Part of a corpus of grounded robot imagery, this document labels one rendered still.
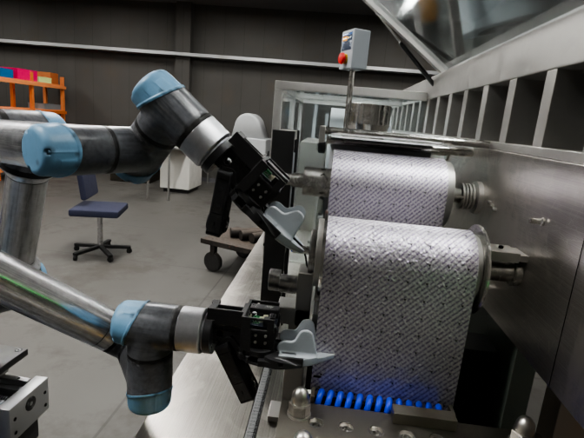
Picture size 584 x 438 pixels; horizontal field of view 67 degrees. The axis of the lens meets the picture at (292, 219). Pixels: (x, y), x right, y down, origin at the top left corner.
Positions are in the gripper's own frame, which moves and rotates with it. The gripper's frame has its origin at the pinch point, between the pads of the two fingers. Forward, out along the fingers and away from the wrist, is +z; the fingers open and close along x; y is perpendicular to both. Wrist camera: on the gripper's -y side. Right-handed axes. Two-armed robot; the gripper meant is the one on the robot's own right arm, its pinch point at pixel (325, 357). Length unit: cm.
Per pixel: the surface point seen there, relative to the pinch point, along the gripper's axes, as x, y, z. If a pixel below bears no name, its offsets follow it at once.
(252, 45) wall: 854, 173, -176
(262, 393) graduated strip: 15.5, -18.9, -11.7
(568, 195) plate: -3.7, 30.7, 30.1
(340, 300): -0.2, 10.4, 1.2
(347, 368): -0.3, -1.5, 3.7
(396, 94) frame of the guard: 102, 50, 19
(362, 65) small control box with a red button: 58, 53, 4
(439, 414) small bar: -5.4, -4.2, 17.8
